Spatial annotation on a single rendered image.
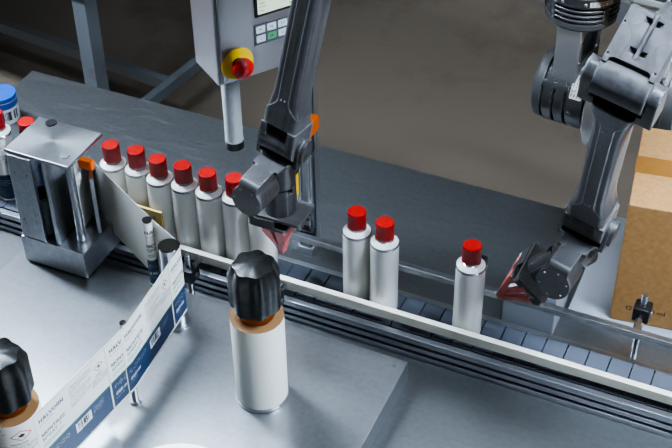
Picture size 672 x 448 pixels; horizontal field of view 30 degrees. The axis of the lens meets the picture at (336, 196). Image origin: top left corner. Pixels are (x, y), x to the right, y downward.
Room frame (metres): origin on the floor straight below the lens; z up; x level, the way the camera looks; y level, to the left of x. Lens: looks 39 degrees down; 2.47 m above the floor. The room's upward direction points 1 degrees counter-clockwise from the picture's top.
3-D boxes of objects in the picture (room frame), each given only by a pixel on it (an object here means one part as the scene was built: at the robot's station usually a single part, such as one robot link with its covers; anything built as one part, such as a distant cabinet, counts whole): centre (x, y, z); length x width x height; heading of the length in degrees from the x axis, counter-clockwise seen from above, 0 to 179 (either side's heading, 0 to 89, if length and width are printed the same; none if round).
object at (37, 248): (1.83, 0.51, 1.01); 0.14 x 0.13 x 0.26; 65
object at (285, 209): (1.67, 0.10, 1.12); 0.10 x 0.07 x 0.07; 65
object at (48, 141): (1.83, 0.51, 1.14); 0.14 x 0.11 x 0.01; 65
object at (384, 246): (1.66, -0.08, 0.98); 0.05 x 0.05 x 0.20
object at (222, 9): (1.86, 0.14, 1.38); 0.17 x 0.10 x 0.19; 120
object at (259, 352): (1.45, 0.13, 1.03); 0.09 x 0.09 x 0.30
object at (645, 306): (1.54, -0.52, 0.91); 0.07 x 0.03 x 0.17; 155
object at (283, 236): (1.68, 0.11, 1.05); 0.07 x 0.07 x 0.09; 65
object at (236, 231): (1.79, 0.18, 0.98); 0.05 x 0.05 x 0.20
